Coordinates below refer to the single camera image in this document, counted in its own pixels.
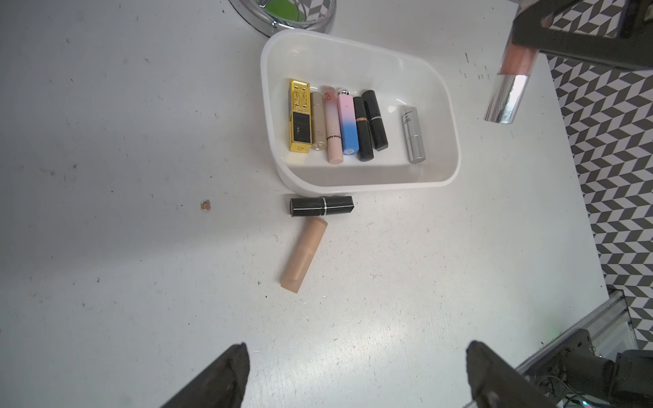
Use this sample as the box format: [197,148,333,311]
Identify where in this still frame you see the pink and blue lipstick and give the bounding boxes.
[336,89,359,156]

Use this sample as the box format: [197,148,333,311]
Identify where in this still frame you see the beige lipstick tube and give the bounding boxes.
[281,217,328,293]

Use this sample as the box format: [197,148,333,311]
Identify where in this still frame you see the gold and black square lipstick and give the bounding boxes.
[289,79,312,153]

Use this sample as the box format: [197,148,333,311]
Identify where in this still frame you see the slim black lipstick tube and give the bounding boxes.
[289,197,355,217]

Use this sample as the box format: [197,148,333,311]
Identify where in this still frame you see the silver lipstick tube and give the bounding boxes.
[401,106,426,164]

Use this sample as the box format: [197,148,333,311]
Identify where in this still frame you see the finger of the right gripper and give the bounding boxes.
[512,0,652,71]

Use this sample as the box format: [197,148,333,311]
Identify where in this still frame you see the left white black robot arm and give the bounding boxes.
[165,329,652,407]

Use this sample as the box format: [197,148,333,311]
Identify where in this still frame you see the chrome stand with green leaves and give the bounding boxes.
[230,0,337,37]

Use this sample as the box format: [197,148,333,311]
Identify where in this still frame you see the white plastic storage box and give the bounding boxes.
[260,31,460,197]

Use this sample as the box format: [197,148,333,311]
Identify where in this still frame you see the clear pink lip gloss tube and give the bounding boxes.
[321,86,344,165]

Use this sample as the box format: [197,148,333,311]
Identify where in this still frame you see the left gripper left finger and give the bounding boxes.
[163,343,250,408]

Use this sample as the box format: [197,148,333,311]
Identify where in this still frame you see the black lipstick with silver band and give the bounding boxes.
[362,89,389,151]

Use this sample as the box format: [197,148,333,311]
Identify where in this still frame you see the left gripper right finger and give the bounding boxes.
[466,341,556,408]

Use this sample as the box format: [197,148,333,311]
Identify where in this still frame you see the aluminium front rail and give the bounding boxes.
[461,290,641,408]

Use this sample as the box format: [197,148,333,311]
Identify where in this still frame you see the pink and silver lipstick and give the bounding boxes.
[485,30,539,124]

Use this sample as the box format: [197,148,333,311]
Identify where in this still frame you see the bronze lipstick tube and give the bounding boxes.
[311,91,327,151]

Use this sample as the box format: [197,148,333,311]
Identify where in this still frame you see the black lipstick with gold band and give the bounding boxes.
[353,96,374,162]

